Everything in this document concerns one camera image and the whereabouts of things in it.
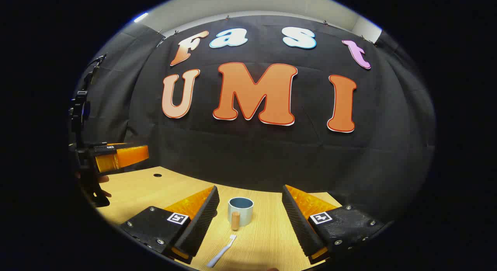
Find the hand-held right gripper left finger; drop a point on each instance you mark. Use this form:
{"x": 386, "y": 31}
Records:
{"x": 202, "y": 220}

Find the ceiling light strip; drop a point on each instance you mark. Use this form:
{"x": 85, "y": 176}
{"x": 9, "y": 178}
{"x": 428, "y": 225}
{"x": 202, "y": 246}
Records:
{"x": 140, "y": 17}

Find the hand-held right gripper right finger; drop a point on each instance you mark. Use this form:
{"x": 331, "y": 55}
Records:
{"x": 299, "y": 220}

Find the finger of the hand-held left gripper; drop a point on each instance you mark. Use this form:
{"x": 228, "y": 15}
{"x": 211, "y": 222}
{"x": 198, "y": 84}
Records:
{"x": 124, "y": 156}

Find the wooden desktop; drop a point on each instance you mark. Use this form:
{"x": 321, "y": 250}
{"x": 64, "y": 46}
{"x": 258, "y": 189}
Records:
{"x": 264, "y": 240}

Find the black backdrop cloth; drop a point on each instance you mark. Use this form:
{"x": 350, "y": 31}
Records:
{"x": 252, "y": 154}

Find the white toothbrush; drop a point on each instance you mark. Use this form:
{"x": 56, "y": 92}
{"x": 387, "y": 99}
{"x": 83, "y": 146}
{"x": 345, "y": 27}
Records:
{"x": 219, "y": 255}

